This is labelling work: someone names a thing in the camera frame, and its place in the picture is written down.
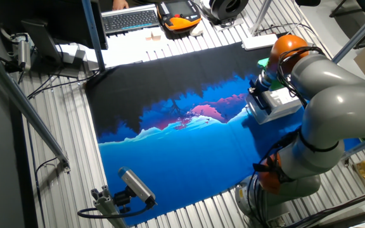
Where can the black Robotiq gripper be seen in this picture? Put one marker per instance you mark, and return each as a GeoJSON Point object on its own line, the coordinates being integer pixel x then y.
{"type": "Point", "coordinates": [260, 85]}

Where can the person's hand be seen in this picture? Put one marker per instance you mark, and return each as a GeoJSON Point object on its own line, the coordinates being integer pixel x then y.
{"type": "Point", "coordinates": [120, 4]}

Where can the grey monitor stand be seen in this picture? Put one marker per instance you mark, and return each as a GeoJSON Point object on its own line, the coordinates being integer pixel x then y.
{"type": "Point", "coordinates": [43, 41]}

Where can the white paper sheet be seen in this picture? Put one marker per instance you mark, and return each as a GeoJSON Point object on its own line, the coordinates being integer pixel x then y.
{"type": "Point", "coordinates": [128, 50]}

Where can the grey camera with blue end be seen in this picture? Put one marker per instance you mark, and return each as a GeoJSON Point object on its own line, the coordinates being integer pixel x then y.
{"type": "Point", "coordinates": [136, 185]}

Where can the small pale wooden block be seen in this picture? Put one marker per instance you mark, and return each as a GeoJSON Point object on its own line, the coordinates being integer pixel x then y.
{"type": "Point", "coordinates": [148, 38]}

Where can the long aluminium beam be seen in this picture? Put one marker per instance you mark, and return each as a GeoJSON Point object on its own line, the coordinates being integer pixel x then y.
{"type": "Point", "coordinates": [27, 104]}
{"type": "Point", "coordinates": [360, 31]}
{"type": "Point", "coordinates": [363, 145]}

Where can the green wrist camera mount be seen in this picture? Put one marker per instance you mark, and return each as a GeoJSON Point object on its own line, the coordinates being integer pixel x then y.
{"type": "Point", "coordinates": [276, 84]}

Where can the white cabinet frame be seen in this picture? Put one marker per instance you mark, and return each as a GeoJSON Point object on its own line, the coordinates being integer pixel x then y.
{"type": "Point", "coordinates": [279, 104]}

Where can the large pale wooden block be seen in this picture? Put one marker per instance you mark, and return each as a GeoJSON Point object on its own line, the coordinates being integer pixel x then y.
{"type": "Point", "coordinates": [156, 36]}

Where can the white plastic object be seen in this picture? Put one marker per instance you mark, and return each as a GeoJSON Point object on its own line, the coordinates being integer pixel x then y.
{"type": "Point", "coordinates": [197, 30]}

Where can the black round spool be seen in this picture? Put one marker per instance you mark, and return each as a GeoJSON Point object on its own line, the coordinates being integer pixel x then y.
{"type": "Point", "coordinates": [228, 8]}

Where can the black computer keyboard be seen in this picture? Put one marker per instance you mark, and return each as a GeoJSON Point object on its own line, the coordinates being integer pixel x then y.
{"type": "Point", "coordinates": [128, 20]}

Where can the short aluminium extrusion bracket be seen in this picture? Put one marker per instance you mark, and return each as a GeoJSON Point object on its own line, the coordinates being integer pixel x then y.
{"type": "Point", "coordinates": [106, 206]}

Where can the white power strip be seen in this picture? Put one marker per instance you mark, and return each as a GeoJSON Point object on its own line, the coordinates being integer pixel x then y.
{"type": "Point", "coordinates": [258, 42]}

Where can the orange black teach pendant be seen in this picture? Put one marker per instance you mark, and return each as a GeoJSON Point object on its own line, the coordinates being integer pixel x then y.
{"type": "Point", "coordinates": [182, 23]}

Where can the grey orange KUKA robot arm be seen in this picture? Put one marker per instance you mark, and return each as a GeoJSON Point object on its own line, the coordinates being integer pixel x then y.
{"type": "Point", "coordinates": [334, 107]}

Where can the blue landscape printed mat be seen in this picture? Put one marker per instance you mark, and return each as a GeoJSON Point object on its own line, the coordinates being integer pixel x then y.
{"type": "Point", "coordinates": [176, 164]}

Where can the aluminium frame post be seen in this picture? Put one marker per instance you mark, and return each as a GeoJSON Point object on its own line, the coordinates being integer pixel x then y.
{"type": "Point", "coordinates": [93, 35]}
{"type": "Point", "coordinates": [260, 16]}

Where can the grey mounted camera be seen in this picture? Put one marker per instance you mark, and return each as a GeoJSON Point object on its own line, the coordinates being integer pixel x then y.
{"type": "Point", "coordinates": [24, 54]}

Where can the black computer monitor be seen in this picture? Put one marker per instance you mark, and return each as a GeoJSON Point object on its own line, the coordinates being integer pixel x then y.
{"type": "Point", "coordinates": [43, 19]}

